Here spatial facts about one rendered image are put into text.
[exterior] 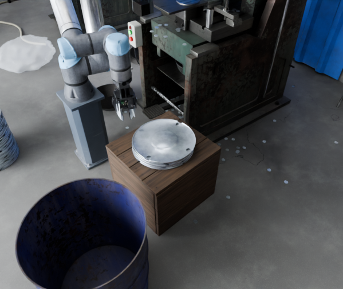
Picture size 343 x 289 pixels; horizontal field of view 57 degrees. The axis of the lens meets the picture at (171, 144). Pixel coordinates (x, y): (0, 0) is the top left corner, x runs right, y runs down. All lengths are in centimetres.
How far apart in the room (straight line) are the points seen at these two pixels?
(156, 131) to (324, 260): 98
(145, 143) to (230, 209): 59
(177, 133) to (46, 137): 101
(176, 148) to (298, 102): 132
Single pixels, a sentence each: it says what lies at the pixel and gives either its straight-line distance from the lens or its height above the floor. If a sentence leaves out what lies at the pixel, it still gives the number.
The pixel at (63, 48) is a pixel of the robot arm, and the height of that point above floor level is 88.
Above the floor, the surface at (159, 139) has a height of 40.
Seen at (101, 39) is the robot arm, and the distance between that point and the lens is 118.
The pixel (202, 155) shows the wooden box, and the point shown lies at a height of 35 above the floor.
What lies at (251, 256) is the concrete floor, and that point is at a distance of 159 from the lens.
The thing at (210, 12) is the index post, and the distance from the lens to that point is 166.
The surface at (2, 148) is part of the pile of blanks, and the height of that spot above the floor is 14.
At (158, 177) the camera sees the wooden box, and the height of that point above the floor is 35.
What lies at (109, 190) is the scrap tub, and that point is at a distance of 125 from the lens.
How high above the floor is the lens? 139
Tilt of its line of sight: 45 degrees down
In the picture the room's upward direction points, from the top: straight up
